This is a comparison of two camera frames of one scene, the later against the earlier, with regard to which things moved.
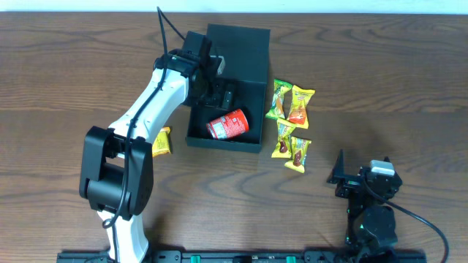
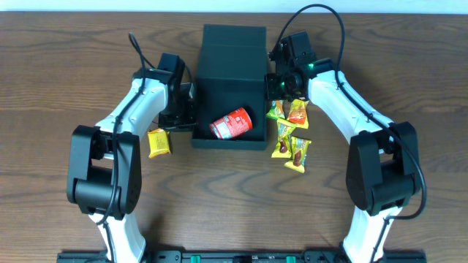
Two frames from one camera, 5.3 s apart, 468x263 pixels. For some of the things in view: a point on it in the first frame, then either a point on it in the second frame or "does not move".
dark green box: x=246 y=53 does not move
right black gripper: x=347 y=186 → x=271 y=93
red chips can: x=232 y=125 does not move
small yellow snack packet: x=161 y=144 does not move
